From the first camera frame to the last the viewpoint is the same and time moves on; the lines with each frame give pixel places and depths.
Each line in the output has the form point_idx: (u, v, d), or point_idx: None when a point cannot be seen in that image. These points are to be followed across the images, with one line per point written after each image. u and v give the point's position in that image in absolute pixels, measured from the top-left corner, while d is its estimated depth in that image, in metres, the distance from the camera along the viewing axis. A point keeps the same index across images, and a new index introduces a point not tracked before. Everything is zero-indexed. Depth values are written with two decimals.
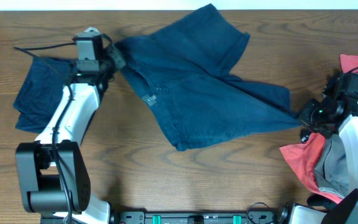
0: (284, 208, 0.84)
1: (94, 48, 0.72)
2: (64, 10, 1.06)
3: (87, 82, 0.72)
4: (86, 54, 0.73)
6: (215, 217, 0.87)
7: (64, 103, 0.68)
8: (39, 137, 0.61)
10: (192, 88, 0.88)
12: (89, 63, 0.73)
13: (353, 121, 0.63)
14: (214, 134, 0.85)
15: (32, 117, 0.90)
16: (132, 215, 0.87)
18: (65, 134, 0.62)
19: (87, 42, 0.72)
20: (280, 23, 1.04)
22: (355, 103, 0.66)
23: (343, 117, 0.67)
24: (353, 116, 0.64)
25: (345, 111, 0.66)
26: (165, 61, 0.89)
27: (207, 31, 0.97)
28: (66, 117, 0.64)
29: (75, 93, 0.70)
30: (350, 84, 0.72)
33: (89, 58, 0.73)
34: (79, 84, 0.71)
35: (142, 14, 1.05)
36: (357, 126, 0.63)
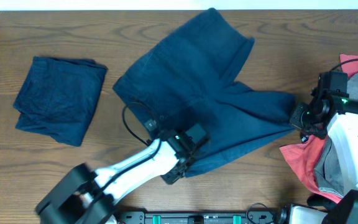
0: (283, 209, 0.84)
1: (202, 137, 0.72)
2: (63, 10, 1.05)
3: (176, 149, 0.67)
4: (194, 134, 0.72)
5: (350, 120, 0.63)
6: (215, 217, 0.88)
7: (144, 155, 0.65)
8: (99, 170, 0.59)
10: (191, 112, 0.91)
12: (189, 140, 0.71)
13: (340, 120, 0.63)
14: (212, 160, 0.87)
15: (32, 117, 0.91)
16: (132, 215, 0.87)
18: (118, 190, 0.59)
19: (202, 132, 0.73)
20: (281, 23, 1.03)
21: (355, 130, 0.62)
22: (339, 101, 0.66)
23: (329, 116, 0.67)
24: (340, 114, 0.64)
25: (332, 111, 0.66)
26: (168, 82, 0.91)
27: (212, 38, 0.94)
28: (133, 174, 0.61)
29: (159, 152, 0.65)
30: (332, 81, 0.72)
33: (192, 139, 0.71)
34: (168, 144, 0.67)
35: (142, 14, 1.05)
36: (345, 124, 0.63)
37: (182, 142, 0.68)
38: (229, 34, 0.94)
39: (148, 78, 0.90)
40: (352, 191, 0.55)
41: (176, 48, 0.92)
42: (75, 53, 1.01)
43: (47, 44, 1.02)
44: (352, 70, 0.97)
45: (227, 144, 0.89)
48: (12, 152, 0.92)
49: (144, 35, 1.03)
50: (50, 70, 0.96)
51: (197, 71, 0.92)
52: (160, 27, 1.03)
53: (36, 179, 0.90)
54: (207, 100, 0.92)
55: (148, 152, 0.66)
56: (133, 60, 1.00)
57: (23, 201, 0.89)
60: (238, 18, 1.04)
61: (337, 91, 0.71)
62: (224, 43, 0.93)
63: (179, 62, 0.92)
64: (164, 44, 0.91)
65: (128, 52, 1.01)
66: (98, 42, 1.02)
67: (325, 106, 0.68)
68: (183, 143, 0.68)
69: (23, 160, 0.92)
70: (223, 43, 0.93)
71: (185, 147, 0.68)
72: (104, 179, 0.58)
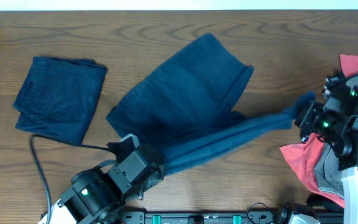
0: (284, 209, 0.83)
1: (140, 174, 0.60)
2: (63, 10, 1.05)
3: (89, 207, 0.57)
4: (129, 170, 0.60)
5: None
6: (215, 217, 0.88)
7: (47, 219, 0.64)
8: None
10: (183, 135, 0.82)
12: (123, 179, 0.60)
13: (356, 177, 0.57)
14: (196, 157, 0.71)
15: (32, 117, 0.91)
16: (132, 215, 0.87)
18: None
19: (139, 165, 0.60)
20: (281, 23, 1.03)
21: None
22: None
23: (350, 160, 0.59)
24: None
25: (352, 157, 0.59)
26: (161, 108, 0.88)
27: (209, 65, 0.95)
28: None
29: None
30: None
33: (127, 176, 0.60)
34: (80, 203, 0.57)
35: (142, 14, 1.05)
36: None
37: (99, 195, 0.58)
38: (224, 59, 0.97)
39: (141, 106, 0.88)
40: None
41: (173, 76, 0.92)
42: (74, 53, 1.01)
43: (47, 44, 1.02)
44: (352, 69, 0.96)
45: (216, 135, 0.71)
48: (12, 152, 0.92)
49: (144, 35, 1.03)
50: (50, 70, 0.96)
51: (194, 99, 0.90)
52: (160, 27, 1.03)
53: (36, 179, 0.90)
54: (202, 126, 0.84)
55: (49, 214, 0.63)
56: (133, 60, 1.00)
57: (23, 200, 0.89)
60: (237, 18, 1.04)
61: None
62: (221, 69, 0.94)
63: (175, 91, 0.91)
64: (160, 72, 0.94)
65: (128, 52, 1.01)
66: (98, 42, 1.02)
67: (347, 146, 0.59)
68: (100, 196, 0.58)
69: (23, 160, 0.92)
70: (220, 70, 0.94)
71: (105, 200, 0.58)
72: None
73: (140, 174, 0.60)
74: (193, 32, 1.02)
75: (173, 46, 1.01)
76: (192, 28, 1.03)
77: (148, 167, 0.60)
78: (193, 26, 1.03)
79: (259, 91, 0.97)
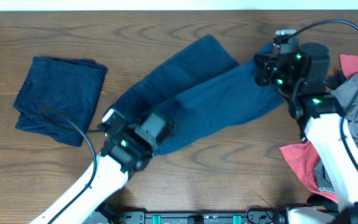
0: (279, 213, 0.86)
1: (161, 130, 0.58)
2: (63, 10, 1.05)
3: (126, 160, 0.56)
4: (153, 126, 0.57)
5: (329, 124, 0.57)
6: (215, 217, 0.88)
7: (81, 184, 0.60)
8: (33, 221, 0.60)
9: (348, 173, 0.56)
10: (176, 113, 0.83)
12: (146, 135, 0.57)
13: (319, 124, 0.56)
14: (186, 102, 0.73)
15: (32, 117, 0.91)
16: (132, 215, 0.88)
18: None
19: (160, 122, 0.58)
20: (281, 24, 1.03)
21: (335, 135, 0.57)
22: (312, 104, 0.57)
23: (305, 119, 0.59)
24: (315, 118, 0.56)
25: (305, 115, 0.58)
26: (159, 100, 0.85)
27: (207, 63, 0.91)
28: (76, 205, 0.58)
29: (98, 175, 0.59)
30: (311, 71, 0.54)
33: (150, 132, 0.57)
34: (119, 155, 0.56)
35: (142, 14, 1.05)
36: (324, 129, 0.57)
37: (133, 147, 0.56)
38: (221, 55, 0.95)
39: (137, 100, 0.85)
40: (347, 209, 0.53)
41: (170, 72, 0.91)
42: (74, 53, 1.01)
43: (47, 44, 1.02)
44: (352, 69, 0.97)
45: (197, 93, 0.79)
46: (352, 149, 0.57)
48: (13, 152, 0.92)
49: (144, 35, 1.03)
50: (50, 70, 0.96)
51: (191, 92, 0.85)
52: (160, 27, 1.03)
53: (36, 179, 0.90)
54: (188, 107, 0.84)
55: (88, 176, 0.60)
56: (133, 60, 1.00)
57: (23, 201, 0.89)
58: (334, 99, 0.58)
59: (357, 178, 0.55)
60: (237, 18, 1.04)
61: (315, 83, 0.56)
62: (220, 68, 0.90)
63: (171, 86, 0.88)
64: (159, 71, 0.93)
65: (128, 53, 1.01)
66: (97, 42, 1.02)
67: (298, 110, 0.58)
68: (133, 149, 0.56)
69: (23, 160, 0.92)
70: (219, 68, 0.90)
71: (140, 152, 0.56)
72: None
73: (160, 130, 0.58)
74: (193, 32, 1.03)
75: (173, 46, 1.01)
76: (192, 28, 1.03)
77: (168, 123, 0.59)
78: (193, 27, 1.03)
79: None
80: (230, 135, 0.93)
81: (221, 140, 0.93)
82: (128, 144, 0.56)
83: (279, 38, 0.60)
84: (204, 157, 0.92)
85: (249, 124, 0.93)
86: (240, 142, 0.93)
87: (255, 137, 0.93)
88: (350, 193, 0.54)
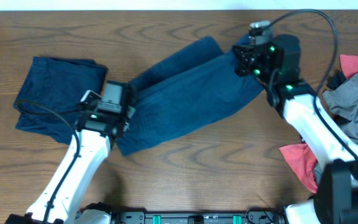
0: (279, 216, 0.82)
1: (122, 94, 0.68)
2: (63, 10, 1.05)
3: (99, 127, 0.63)
4: (112, 97, 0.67)
5: (299, 102, 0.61)
6: (215, 217, 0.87)
7: (69, 158, 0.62)
8: (32, 208, 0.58)
9: (324, 135, 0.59)
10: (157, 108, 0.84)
12: (110, 106, 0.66)
13: (292, 106, 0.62)
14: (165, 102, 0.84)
15: (32, 117, 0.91)
16: (132, 215, 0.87)
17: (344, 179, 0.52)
18: (61, 210, 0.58)
19: (117, 88, 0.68)
20: (281, 23, 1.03)
21: (309, 109, 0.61)
22: (285, 89, 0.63)
23: (282, 105, 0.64)
24: (290, 101, 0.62)
25: (281, 101, 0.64)
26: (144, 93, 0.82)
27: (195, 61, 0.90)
28: (69, 180, 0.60)
29: (82, 145, 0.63)
30: (285, 61, 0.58)
33: (113, 101, 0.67)
34: (90, 126, 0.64)
35: (142, 14, 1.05)
36: (298, 107, 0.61)
37: (103, 116, 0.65)
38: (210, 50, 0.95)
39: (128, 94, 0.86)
40: (326, 167, 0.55)
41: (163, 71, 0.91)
42: (74, 53, 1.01)
43: (47, 44, 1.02)
44: (352, 69, 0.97)
45: (167, 82, 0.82)
46: (325, 116, 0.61)
48: (13, 152, 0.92)
49: (144, 35, 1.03)
50: (50, 70, 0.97)
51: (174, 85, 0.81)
52: (160, 27, 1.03)
53: (36, 179, 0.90)
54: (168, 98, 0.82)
55: (72, 153, 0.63)
56: (133, 60, 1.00)
57: (23, 201, 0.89)
58: (305, 82, 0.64)
59: (335, 140, 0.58)
60: (237, 18, 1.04)
61: (290, 72, 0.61)
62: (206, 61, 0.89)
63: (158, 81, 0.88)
64: (156, 70, 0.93)
65: (128, 53, 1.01)
66: (97, 42, 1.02)
67: (275, 98, 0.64)
68: (103, 117, 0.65)
69: (23, 160, 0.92)
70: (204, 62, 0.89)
71: (109, 119, 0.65)
72: (41, 210, 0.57)
73: (122, 94, 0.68)
74: (193, 32, 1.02)
75: (173, 46, 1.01)
76: (192, 28, 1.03)
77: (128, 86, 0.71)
78: (193, 26, 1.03)
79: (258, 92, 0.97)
80: (230, 135, 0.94)
81: (221, 140, 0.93)
82: (97, 114, 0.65)
83: (253, 31, 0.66)
84: (204, 157, 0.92)
85: (248, 124, 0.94)
86: (240, 142, 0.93)
87: (255, 137, 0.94)
88: (329, 154, 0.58)
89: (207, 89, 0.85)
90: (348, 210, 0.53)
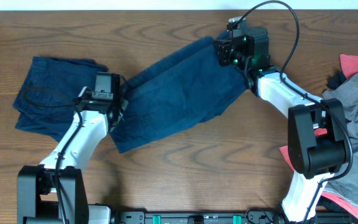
0: (279, 216, 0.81)
1: (113, 83, 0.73)
2: (64, 10, 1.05)
3: (98, 110, 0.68)
4: (105, 86, 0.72)
5: (268, 77, 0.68)
6: (215, 217, 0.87)
7: (73, 128, 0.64)
8: (44, 160, 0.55)
9: (287, 93, 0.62)
10: (153, 106, 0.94)
12: (104, 94, 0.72)
13: (262, 83, 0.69)
14: (160, 101, 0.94)
15: (32, 117, 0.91)
16: (132, 215, 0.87)
17: (306, 118, 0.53)
18: (72, 160, 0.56)
19: (109, 77, 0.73)
20: (280, 23, 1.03)
21: (276, 81, 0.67)
22: (257, 71, 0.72)
23: (256, 87, 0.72)
24: (261, 78, 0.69)
25: (255, 83, 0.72)
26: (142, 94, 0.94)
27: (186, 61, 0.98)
28: (76, 139, 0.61)
29: (85, 119, 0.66)
30: (256, 48, 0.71)
33: (105, 90, 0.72)
34: (89, 113, 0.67)
35: (142, 14, 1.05)
36: (268, 81, 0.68)
37: (99, 103, 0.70)
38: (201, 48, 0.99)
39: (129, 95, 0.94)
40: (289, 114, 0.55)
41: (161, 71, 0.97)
42: (74, 53, 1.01)
43: (47, 44, 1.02)
44: (352, 69, 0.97)
45: (155, 81, 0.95)
46: (291, 83, 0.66)
48: (13, 152, 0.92)
49: (144, 35, 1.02)
50: (50, 70, 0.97)
51: (165, 86, 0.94)
52: (160, 27, 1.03)
53: None
54: (161, 97, 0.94)
55: (76, 124, 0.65)
56: (133, 60, 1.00)
57: None
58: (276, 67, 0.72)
59: (298, 95, 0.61)
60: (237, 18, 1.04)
61: (261, 58, 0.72)
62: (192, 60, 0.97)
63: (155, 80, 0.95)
64: (155, 68, 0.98)
65: (128, 52, 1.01)
66: (97, 42, 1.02)
67: (249, 81, 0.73)
68: (99, 104, 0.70)
69: (23, 160, 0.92)
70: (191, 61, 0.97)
71: (104, 104, 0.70)
72: (53, 162, 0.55)
73: (112, 84, 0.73)
74: (193, 32, 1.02)
75: (173, 46, 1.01)
76: (192, 28, 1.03)
77: (117, 74, 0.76)
78: (193, 26, 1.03)
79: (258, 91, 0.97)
80: (230, 135, 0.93)
81: (221, 140, 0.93)
82: (94, 102, 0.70)
83: (230, 25, 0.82)
84: (203, 157, 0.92)
85: (248, 124, 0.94)
86: (240, 142, 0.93)
87: (255, 137, 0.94)
88: (291, 103, 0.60)
89: (196, 86, 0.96)
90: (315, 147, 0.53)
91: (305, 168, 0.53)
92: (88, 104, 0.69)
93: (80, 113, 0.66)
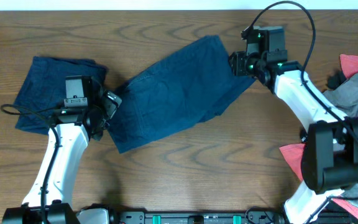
0: (279, 216, 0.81)
1: (84, 86, 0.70)
2: (63, 10, 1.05)
3: (73, 119, 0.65)
4: (76, 91, 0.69)
5: (288, 75, 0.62)
6: (215, 217, 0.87)
7: (50, 150, 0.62)
8: (27, 198, 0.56)
9: (309, 102, 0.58)
10: (153, 106, 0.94)
12: (78, 101, 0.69)
13: (281, 81, 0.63)
14: (160, 101, 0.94)
15: (32, 117, 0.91)
16: (132, 215, 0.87)
17: (326, 137, 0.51)
18: (56, 193, 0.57)
19: (78, 81, 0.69)
20: (280, 23, 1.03)
21: (296, 82, 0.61)
22: (275, 66, 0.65)
23: (273, 82, 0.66)
24: (279, 76, 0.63)
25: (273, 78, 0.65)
26: (143, 93, 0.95)
27: (186, 61, 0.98)
28: (56, 167, 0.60)
29: (61, 136, 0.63)
30: (271, 42, 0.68)
33: (78, 96, 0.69)
34: (64, 125, 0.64)
35: (142, 14, 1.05)
36: (288, 81, 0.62)
37: (73, 112, 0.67)
38: (202, 46, 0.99)
39: (129, 94, 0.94)
40: (310, 130, 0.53)
41: (161, 70, 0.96)
42: (74, 53, 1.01)
43: (47, 44, 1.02)
44: (352, 69, 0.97)
45: (155, 81, 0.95)
46: (313, 87, 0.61)
48: (12, 152, 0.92)
49: (144, 35, 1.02)
50: (50, 70, 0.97)
51: (165, 86, 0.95)
52: (160, 27, 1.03)
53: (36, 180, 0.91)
54: (161, 98, 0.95)
55: (53, 144, 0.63)
56: (133, 60, 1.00)
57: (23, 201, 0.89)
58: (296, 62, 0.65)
59: (319, 105, 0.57)
60: (237, 18, 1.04)
61: (276, 52, 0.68)
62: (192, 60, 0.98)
63: (155, 79, 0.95)
64: (155, 67, 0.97)
65: (128, 52, 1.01)
66: (97, 42, 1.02)
67: (266, 74, 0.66)
68: (73, 112, 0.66)
69: (23, 160, 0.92)
70: (190, 61, 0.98)
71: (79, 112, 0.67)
72: (36, 199, 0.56)
73: (84, 86, 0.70)
74: (193, 32, 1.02)
75: (173, 46, 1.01)
76: (192, 28, 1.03)
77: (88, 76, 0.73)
78: (193, 26, 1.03)
79: (258, 91, 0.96)
80: (230, 135, 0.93)
81: (221, 140, 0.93)
82: (66, 110, 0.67)
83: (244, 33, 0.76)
84: (203, 157, 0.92)
85: (248, 124, 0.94)
86: (240, 142, 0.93)
87: (255, 137, 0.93)
88: (313, 117, 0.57)
89: (196, 85, 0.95)
90: (331, 167, 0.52)
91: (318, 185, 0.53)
92: (61, 113, 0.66)
93: (55, 129, 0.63)
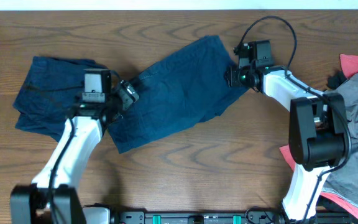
0: (279, 215, 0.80)
1: (103, 81, 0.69)
2: (63, 10, 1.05)
3: (89, 114, 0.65)
4: (95, 86, 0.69)
5: (273, 73, 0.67)
6: (215, 217, 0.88)
7: (64, 139, 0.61)
8: (36, 178, 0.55)
9: (290, 86, 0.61)
10: (153, 105, 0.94)
12: (95, 96, 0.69)
13: (267, 80, 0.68)
14: (160, 101, 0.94)
15: (32, 117, 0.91)
16: (132, 215, 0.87)
17: (306, 109, 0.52)
18: (65, 177, 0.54)
19: (97, 76, 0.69)
20: (280, 23, 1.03)
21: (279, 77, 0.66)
22: (263, 68, 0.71)
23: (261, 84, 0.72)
24: (266, 75, 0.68)
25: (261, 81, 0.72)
26: (143, 93, 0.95)
27: (187, 60, 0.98)
28: (69, 153, 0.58)
29: (77, 127, 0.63)
30: (258, 50, 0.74)
33: (96, 91, 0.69)
34: (81, 118, 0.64)
35: (142, 14, 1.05)
36: (273, 78, 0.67)
37: (90, 106, 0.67)
38: (202, 46, 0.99)
39: None
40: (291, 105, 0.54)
41: (162, 69, 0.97)
42: (74, 53, 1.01)
43: (46, 44, 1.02)
44: (352, 69, 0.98)
45: (155, 81, 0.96)
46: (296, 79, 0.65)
48: (12, 152, 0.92)
49: (143, 35, 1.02)
50: (50, 70, 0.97)
51: (165, 85, 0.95)
52: (160, 27, 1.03)
53: None
54: (161, 97, 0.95)
55: (68, 132, 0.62)
56: (133, 60, 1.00)
57: None
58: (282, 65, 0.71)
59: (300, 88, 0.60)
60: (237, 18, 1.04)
61: (264, 58, 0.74)
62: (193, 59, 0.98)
63: (155, 79, 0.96)
64: (156, 67, 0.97)
65: (127, 52, 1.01)
66: (97, 42, 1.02)
67: (255, 78, 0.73)
68: (90, 107, 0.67)
69: (23, 160, 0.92)
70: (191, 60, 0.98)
71: (95, 107, 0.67)
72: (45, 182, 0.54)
73: (103, 82, 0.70)
74: (192, 32, 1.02)
75: (173, 46, 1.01)
76: (192, 28, 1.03)
77: (107, 70, 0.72)
78: (193, 26, 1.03)
79: None
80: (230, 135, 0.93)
81: (221, 140, 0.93)
82: (85, 104, 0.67)
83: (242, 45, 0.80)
84: (204, 157, 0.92)
85: (248, 124, 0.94)
86: (240, 142, 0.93)
87: (255, 137, 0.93)
88: (294, 96, 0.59)
89: (196, 84, 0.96)
90: (314, 139, 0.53)
91: (304, 158, 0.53)
92: (79, 107, 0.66)
93: (72, 121, 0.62)
